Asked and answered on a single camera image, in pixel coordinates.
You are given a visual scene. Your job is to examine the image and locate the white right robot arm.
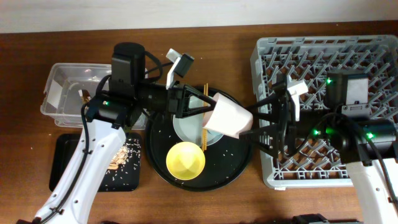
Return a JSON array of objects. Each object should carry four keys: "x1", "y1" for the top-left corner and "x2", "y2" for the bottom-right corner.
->
[{"x1": 238, "y1": 70, "x2": 397, "y2": 223}]

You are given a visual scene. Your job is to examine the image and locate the rice and peanut food scraps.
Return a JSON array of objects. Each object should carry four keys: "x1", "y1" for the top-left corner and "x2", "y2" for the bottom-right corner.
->
[{"x1": 108, "y1": 146, "x2": 129, "y2": 170}]

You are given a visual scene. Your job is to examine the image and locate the gold snack wrapper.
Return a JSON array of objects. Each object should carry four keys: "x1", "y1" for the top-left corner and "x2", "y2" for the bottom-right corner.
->
[{"x1": 78, "y1": 90, "x2": 91, "y2": 104}]

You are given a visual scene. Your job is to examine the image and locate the clear plastic waste bin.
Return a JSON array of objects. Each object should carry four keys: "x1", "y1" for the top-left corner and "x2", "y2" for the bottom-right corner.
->
[{"x1": 40, "y1": 63, "x2": 111, "y2": 128}]

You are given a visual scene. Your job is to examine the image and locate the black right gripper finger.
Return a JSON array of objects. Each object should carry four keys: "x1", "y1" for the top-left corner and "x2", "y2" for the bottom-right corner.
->
[
  {"x1": 239, "y1": 124, "x2": 279, "y2": 151},
  {"x1": 247, "y1": 94, "x2": 279, "y2": 120}
]

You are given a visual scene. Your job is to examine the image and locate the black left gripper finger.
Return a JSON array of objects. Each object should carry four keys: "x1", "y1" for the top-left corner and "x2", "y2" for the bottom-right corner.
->
[
  {"x1": 182, "y1": 84, "x2": 215, "y2": 105},
  {"x1": 178, "y1": 99, "x2": 216, "y2": 118}
]

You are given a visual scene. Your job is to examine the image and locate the pink plastic cup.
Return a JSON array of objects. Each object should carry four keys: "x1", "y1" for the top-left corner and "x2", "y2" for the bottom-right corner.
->
[{"x1": 202, "y1": 93, "x2": 253, "y2": 139}]

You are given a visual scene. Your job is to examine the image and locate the black rectangular tray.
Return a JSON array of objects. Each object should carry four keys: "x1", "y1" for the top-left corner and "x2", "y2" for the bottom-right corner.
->
[{"x1": 49, "y1": 133, "x2": 142, "y2": 192}]

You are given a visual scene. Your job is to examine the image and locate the yellow bowl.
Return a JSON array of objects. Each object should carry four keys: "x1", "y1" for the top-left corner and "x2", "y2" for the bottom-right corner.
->
[{"x1": 165, "y1": 142, "x2": 206, "y2": 180}]

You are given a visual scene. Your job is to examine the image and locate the white round plate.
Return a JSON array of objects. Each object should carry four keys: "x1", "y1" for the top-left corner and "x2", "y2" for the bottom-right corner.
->
[{"x1": 172, "y1": 114, "x2": 223, "y2": 146}]

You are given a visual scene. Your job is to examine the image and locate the grey plastic dishwasher rack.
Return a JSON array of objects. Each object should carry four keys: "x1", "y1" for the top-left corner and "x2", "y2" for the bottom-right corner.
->
[{"x1": 250, "y1": 35, "x2": 397, "y2": 190}]

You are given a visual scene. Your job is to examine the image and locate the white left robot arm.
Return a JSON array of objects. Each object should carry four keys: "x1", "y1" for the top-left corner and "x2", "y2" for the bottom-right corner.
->
[{"x1": 32, "y1": 42, "x2": 216, "y2": 223}]

